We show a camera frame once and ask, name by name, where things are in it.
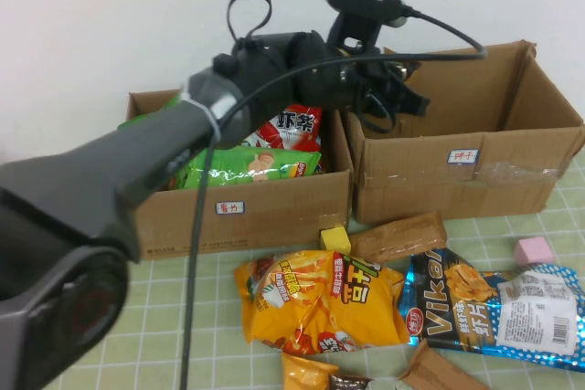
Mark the large yellow fries snack bag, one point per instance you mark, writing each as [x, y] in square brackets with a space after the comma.
[320, 308]

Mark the brown paper snack packet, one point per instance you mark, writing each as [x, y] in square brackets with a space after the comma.
[434, 374]

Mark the white zip tie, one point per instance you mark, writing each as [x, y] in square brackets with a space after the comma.
[208, 118]

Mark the yellow foam cube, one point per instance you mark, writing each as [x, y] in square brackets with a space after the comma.
[334, 240]

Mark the small labelled cardboard box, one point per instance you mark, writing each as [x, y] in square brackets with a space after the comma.
[274, 225]

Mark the red shrimp stick snack bag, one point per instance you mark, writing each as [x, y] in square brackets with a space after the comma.
[292, 129]

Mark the white handwritten label sticker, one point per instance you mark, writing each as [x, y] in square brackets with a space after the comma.
[462, 156]
[230, 207]

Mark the green checked tablecloth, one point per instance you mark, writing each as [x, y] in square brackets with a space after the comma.
[155, 308]

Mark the blue Vikar shrimp chips bag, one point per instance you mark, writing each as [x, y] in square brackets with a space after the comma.
[457, 312]

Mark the green cucumber Lay's chips bag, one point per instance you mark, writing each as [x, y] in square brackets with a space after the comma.
[171, 101]

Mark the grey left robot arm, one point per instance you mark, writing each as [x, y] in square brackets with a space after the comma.
[91, 180]

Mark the large taped cardboard box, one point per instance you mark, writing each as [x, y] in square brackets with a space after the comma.
[457, 198]

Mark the green Lay's potato chips bag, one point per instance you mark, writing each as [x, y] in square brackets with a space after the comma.
[256, 166]

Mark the brown wrapped biscuit bar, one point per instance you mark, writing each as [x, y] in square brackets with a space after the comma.
[397, 237]

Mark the light pink foam cube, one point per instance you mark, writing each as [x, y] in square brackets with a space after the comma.
[532, 250]

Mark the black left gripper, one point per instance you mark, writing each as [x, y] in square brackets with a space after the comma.
[338, 84]

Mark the orange yellow snack packet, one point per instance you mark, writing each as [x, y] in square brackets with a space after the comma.
[304, 372]

